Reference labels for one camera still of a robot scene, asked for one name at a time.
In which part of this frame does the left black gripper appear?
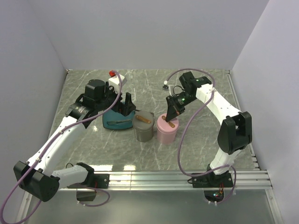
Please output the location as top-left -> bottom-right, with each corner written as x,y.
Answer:
96,82 -> 136,116

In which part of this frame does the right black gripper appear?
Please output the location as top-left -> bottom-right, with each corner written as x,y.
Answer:
166,92 -> 196,123

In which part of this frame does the pink round lid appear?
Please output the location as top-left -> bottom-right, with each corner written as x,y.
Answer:
157,113 -> 179,134

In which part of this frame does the teal square plate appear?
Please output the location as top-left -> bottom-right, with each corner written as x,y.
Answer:
102,110 -> 135,131

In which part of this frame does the grey round lid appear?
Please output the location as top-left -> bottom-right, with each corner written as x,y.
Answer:
132,111 -> 155,131

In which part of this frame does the pink cylindrical container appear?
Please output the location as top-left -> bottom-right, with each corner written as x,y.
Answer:
157,130 -> 176,144

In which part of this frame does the grey cylindrical container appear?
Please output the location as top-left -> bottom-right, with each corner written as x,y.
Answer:
134,126 -> 154,142

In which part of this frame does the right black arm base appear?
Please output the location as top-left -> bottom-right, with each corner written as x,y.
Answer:
187,171 -> 235,204

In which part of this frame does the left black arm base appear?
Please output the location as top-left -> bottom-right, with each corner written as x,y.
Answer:
67,174 -> 110,205

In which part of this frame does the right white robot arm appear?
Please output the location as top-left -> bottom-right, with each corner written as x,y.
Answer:
163,68 -> 252,187

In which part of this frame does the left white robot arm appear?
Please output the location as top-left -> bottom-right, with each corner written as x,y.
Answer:
14,75 -> 136,202

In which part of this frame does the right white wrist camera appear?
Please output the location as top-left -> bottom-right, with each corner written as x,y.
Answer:
163,80 -> 175,96

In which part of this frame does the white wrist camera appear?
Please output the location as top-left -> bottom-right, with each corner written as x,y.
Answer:
108,70 -> 127,92
163,80 -> 175,96

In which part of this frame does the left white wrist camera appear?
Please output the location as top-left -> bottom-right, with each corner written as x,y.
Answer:
108,70 -> 127,92

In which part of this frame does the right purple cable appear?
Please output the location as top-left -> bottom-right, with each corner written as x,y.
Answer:
166,68 -> 237,205

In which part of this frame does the purple cable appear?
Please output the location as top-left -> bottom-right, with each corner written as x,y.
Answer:
166,68 -> 237,205
0,72 -> 124,224

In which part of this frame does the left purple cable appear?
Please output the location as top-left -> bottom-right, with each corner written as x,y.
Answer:
0,72 -> 124,224

